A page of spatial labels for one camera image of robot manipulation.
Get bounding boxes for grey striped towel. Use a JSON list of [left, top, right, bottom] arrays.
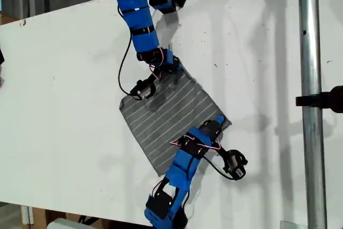
[[118, 63, 233, 178]]

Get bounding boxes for white plastic object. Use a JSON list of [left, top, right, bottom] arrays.
[[47, 217, 81, 229]]

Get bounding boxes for short black camera stalk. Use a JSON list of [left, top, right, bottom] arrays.
[[214, 145, 229, 160], [146, 71, 162, 85]]

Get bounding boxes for black camera cable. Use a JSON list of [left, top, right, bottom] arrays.
[[201, 156, 235, 180], [117, 32, 135, 96]]

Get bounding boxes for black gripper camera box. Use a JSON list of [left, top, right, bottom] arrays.
[[130, 78, 157, 102], [223, 149, 249, 181]]

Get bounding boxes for steel post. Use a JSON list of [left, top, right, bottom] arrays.
[[297, 0, 328, 229]]

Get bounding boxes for black post clamp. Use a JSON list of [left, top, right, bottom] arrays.
[[295, 85, 343, 114]]

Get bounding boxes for white table leg bracket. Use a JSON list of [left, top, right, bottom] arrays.
[[20, 204, 34, 226]]

